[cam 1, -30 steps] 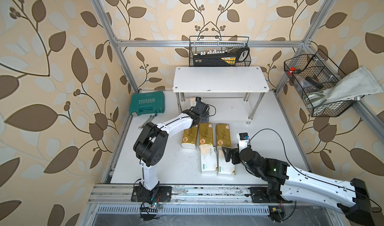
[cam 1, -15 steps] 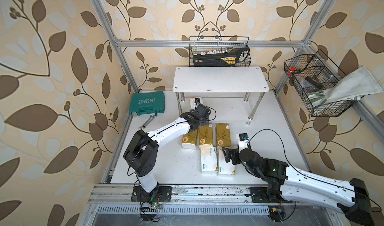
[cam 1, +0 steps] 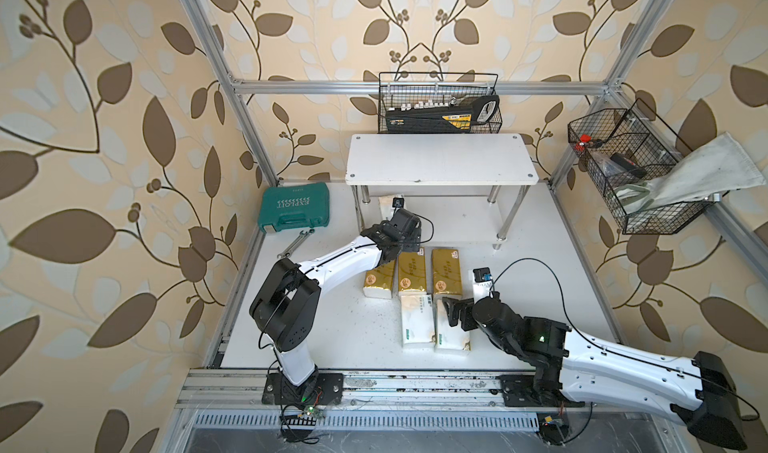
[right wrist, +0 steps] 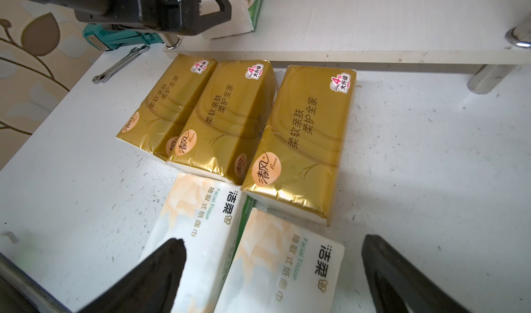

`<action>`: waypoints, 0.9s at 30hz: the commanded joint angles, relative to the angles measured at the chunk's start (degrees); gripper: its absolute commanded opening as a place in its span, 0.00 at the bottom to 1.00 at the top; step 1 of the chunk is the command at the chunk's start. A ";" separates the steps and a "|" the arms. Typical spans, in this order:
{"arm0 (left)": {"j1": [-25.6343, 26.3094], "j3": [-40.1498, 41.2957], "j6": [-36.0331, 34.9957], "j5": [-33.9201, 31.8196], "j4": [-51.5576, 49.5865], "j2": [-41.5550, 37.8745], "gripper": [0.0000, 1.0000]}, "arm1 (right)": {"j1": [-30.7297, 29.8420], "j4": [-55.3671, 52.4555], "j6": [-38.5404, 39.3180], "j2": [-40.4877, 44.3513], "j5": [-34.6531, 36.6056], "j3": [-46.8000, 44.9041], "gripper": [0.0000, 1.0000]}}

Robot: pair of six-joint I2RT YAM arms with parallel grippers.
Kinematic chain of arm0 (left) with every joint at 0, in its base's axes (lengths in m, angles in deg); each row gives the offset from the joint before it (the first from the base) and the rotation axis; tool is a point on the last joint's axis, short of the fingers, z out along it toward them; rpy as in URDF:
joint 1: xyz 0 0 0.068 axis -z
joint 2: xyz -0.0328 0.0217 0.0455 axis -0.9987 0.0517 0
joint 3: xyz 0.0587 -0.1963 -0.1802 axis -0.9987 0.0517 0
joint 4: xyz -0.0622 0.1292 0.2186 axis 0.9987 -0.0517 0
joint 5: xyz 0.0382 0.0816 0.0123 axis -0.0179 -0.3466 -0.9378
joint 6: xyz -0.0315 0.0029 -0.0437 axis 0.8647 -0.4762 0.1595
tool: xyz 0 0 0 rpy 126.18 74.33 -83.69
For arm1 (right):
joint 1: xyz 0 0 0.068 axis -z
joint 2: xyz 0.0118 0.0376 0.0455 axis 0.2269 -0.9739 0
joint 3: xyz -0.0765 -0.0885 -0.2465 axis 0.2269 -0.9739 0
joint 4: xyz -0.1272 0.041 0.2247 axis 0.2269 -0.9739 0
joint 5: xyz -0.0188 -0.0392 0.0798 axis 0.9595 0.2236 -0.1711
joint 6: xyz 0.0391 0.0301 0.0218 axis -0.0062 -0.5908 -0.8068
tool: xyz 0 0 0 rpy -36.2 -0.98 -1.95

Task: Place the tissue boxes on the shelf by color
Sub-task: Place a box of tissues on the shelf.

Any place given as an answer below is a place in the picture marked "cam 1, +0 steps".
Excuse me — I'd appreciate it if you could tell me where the right black wire basket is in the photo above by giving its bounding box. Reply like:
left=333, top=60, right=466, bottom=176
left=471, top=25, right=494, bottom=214
left=567, top=99, right=721, bottom=235

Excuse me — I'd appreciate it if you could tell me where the back black wire basket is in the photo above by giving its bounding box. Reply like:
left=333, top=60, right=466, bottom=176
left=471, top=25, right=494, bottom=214
left=377, top=71, right=499, bottom=134

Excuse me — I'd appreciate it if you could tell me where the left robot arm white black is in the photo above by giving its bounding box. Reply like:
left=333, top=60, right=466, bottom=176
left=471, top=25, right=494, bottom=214
left=249, top=208, right=424, bottom=387

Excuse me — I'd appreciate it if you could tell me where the white cloth rag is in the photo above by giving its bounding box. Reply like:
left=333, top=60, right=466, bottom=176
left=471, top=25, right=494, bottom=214
left=615, top=133, right=767, bottom=213

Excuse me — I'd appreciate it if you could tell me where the aluminium front rail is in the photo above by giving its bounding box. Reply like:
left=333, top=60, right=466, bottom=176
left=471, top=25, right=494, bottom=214
left=175, top=368, right=674, bottom=415

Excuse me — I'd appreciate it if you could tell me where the gold tissue pack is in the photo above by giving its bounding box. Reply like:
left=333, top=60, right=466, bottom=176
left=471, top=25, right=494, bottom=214
left=363, top=261, right=396, bottom=300
left=431, top=248, right=463, bottom=298
left=397, top=248, right=427, bottom=296

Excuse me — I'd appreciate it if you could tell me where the gold tissue pack right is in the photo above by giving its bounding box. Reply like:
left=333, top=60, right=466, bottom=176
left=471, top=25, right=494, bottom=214
left=431, top=248, right=463, bottom=298

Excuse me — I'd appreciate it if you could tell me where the gold tissue pack left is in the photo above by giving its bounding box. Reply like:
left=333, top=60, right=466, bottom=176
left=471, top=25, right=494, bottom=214
left=363, top=261, right=396, bottom=300

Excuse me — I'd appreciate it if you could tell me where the white tissue pack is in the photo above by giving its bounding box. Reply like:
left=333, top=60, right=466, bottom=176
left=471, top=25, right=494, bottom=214
left=400, top=294, right=436, bottom=348
left=435, top=299, right=471, bottom=355
left=378, top=195, right=396, bottom=220

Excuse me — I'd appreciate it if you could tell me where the green tool case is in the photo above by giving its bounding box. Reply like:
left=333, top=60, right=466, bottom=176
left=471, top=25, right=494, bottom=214
left=258, top=183, right=330, bottom=233

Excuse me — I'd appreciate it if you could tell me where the red-handled tool in basket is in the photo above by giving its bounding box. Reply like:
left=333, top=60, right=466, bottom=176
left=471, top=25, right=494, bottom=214
left=573, top=134, right=605, bottom=154

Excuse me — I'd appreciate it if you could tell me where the black yellow box in basket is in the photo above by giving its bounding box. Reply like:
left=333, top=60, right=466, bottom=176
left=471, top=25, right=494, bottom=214
left=380, top=95, right=502, bottom=134

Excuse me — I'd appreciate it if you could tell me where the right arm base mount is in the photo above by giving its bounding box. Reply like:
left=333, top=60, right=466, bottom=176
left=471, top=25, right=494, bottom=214
left=497, top=374, right=586, bottom=408

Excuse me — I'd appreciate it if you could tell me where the black wire basket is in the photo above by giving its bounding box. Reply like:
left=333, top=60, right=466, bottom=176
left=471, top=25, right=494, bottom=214
left=377, top=71, right=499, bottom=134
left=567, top=99, right=721, bottom=235

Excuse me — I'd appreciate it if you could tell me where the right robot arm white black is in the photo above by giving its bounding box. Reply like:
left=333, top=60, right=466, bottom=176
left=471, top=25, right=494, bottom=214
left=441, top=296, right=747, bottom=450

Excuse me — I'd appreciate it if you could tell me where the white two-tier shelf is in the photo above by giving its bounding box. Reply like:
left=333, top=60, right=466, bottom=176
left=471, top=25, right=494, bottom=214
left=345, top=134, right=539, bottom=249

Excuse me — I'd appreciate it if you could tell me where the gold tissue pack middle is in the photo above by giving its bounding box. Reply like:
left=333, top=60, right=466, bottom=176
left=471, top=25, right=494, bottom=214
left=397, top=248, right=427, bottom=296

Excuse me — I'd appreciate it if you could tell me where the silver combination wrench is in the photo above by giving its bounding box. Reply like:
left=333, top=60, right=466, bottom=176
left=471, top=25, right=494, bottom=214
left=277, top=228, right=315, bottom=259

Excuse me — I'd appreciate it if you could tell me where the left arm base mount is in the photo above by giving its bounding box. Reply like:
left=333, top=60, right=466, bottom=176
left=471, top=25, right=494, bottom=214
left=261, top=372, right=344, bottom=407

